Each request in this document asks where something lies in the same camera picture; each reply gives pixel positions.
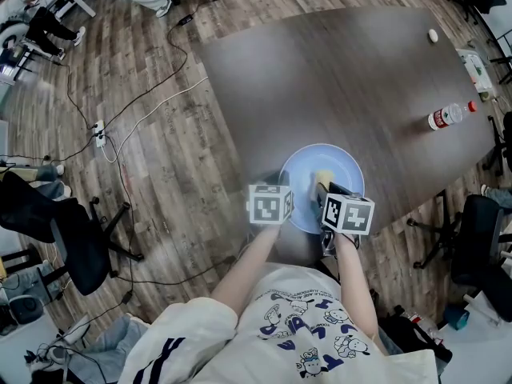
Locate black bag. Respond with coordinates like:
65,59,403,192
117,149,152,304
378,304,454,374

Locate blue jeans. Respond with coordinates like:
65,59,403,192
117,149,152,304
67,314,151,384

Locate person's right forearm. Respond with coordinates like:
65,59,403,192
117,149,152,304
333,231,382,346

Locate white cable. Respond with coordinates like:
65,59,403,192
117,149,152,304
104,75,210,164

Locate white printed t-shirt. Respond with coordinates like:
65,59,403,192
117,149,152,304
187,262,401,384

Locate clear water bottle red label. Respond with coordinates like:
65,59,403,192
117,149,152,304
427,100,478,132

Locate yellow sponge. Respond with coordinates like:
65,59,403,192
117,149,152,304
311,168,338,200

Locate black cable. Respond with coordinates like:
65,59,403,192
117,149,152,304
59,12,199,135

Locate clear plastic box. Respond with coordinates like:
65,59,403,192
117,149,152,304
455,47,498,96

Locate light blue plate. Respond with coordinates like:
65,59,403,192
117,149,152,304
278,143,366,235

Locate cream jacket navy stripes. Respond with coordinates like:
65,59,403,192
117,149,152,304
126,298,241,384

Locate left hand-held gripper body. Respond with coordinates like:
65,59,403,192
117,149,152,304
245,169,296,226

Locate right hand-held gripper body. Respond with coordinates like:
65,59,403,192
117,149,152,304
314,180,376,258

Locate white power strip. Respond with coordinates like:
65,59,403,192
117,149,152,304
91,119,108,149

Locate person's left forearm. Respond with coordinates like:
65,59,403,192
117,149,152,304
210,223,282,308

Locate grey round device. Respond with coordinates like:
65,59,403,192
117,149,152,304
6,294,44,325

